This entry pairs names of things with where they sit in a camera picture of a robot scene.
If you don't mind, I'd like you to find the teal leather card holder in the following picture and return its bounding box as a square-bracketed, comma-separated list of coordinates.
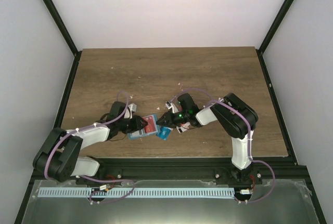
[128, 114, 160, 140]

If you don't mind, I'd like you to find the blue credit card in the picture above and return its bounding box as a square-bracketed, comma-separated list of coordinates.
[156, 126, 173, 141]

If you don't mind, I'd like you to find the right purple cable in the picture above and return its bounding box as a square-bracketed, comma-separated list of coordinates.
[169, 88, 276, 204]

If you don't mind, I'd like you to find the light blue slotted cable duct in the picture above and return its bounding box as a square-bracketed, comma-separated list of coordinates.
[37, 187, 235, 199]

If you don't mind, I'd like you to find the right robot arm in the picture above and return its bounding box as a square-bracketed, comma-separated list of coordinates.
[157, 93, 259, 184]

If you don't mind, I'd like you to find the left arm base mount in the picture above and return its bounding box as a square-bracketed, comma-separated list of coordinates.
[75, 173, 123, 185]

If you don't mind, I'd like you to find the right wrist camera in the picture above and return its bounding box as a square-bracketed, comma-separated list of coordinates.
[165, 101, 179, 113]

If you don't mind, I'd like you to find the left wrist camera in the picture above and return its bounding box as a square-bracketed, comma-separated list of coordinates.
[124, 103, 137, 119]

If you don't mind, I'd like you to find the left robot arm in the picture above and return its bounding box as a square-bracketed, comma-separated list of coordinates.
[32, 101, 148, 185]

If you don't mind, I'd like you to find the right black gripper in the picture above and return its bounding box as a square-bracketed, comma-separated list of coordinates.
[157, 110, 189, 129]

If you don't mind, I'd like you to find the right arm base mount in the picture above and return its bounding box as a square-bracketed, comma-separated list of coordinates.
[213, 167, 262, 187]

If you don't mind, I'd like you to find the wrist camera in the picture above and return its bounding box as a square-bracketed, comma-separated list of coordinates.
[124, 103, 137, 119]
[165, 101, 179, 113]

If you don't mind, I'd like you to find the dark red credit card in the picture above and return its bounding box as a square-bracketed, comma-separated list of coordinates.
[143, 115, 157, 134]

